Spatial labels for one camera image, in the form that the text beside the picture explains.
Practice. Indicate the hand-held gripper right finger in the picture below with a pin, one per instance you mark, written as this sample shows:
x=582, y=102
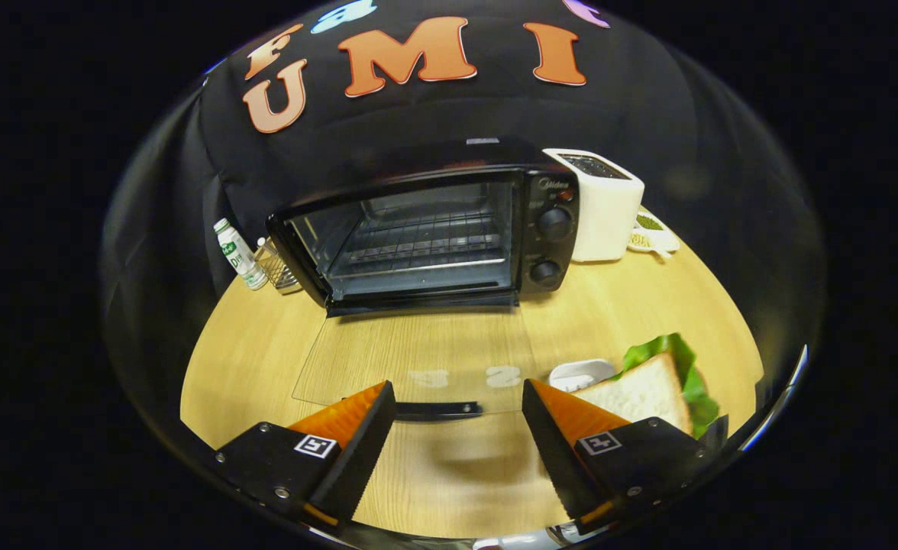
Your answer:
x=556, y=454

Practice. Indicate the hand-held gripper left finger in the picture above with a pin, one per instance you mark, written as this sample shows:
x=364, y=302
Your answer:
x=357, y=454

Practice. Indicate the lettuce sandwich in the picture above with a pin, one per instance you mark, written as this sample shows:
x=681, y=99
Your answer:
x=640, y=389

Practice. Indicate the black toaster oven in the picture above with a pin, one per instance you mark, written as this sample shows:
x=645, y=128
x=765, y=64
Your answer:
x=548, y=229

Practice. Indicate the white pop-up toaster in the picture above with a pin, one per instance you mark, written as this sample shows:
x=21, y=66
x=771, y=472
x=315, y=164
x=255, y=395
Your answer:
x=609, y=214

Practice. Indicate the white rectangular tray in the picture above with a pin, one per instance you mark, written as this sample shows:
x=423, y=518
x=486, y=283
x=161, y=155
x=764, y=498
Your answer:
x=571, y=374

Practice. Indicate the white drink bottle green label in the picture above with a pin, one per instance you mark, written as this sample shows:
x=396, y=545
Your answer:
x=237, y=252

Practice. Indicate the small white dish of beans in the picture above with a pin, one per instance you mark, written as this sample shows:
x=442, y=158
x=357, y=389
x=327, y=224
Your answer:
x=651, y=233

